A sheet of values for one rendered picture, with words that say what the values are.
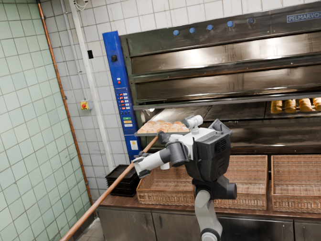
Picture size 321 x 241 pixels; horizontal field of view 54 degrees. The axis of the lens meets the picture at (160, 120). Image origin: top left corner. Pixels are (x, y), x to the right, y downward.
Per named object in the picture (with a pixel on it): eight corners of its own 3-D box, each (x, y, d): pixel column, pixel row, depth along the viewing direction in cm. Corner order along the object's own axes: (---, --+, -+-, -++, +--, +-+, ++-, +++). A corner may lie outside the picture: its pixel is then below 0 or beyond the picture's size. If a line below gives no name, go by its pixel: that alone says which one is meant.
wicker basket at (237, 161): (210, 180, 316) (207, 154, 308) (270, 180, 294) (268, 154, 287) (199, 207, 273) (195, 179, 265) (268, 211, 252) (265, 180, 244)
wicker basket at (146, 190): (155, 179, 338) (151, 155, 330) (207, 179, 318) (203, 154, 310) (137, 204, 295) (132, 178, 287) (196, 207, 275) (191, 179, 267)
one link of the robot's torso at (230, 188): (237, 193, 222) (235, 171, 217) (235, 203, 211) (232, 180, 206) (199, 192, 233) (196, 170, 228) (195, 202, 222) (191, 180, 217)
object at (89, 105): (85, 108, 343) (83, 99, 340) (92, 107, 339) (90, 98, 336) (81, 110, 336) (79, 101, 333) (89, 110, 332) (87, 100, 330)
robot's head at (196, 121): (204, 127, 213) (202, 115, 210) (193, 133, 207) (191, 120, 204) (197, 126, 218) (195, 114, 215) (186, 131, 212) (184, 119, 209)
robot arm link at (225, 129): (225, 136, 234) (232, 128, 222) (219, 144, 229) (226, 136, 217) (213, 126, 236) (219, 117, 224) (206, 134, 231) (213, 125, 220)
